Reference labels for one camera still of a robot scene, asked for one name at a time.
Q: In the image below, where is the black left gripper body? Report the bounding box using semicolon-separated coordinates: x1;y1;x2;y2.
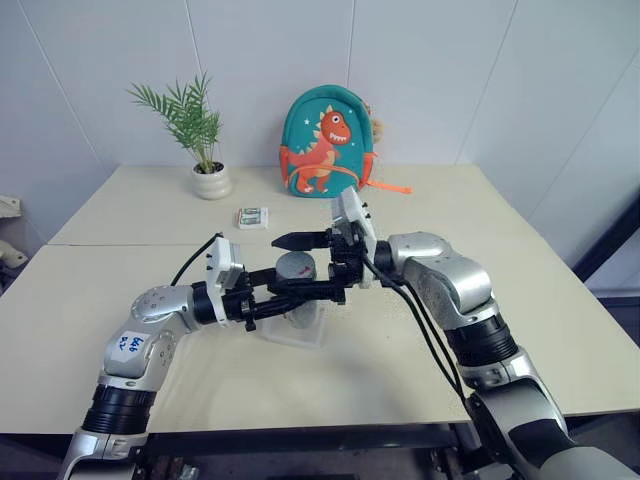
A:
222;278;261;334

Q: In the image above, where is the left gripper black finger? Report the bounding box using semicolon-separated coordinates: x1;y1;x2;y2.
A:
251;294;315;322
243;268;280;290

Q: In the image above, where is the black metal table frame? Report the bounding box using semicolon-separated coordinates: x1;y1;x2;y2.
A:
130;421;484;480

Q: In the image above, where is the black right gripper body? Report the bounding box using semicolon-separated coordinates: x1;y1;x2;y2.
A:
326;226;369;307

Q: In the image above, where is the beige pompom charm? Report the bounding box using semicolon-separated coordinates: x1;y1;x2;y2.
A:
368;102;387;143

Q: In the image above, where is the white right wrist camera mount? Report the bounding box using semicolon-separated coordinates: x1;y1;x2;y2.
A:
329;186;382;291

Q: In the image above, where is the clear plastic jar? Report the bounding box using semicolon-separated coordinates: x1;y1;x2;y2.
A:
282;297;322;332

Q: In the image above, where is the white sticker with blue writing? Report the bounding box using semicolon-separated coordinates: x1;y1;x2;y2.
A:
113;330;147;363

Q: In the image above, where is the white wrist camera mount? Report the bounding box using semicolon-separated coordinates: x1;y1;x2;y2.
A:
329;186;382;291
205;237;247;327

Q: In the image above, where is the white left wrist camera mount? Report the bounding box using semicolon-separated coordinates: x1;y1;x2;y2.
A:
205;237;247;327

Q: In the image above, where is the grey cylindrical can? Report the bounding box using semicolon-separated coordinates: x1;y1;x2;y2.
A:
276;251;317;283

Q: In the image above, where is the beige rounded object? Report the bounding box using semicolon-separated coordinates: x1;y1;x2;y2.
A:
0;239;29;274

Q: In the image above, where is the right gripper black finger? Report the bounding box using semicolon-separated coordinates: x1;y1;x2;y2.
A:
270;230;333;252
268;279;348;302

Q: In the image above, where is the teal dinosaur backpack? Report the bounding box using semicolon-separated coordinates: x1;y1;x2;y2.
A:
278;85;414;198

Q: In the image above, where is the green palm plant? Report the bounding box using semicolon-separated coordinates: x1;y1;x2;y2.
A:
127;72;224;174

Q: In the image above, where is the small white green-printed box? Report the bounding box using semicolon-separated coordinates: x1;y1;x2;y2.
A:
235;205;270;232

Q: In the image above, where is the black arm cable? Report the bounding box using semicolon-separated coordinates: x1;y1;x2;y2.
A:
361;253;475;404
170;231;224;288

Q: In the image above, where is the white ribbed plant pot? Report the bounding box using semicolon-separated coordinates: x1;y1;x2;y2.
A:
192;161;234;201

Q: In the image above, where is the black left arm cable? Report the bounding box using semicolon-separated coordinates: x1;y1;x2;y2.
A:
170;231;224;288

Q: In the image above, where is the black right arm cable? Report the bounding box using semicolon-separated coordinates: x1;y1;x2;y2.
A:
361;253;475;404

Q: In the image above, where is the dark diagonal frame bar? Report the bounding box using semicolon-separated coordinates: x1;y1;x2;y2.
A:
571;192;640;282

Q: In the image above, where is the clear plastic box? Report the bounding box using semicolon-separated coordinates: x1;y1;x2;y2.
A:
260;303;327;350

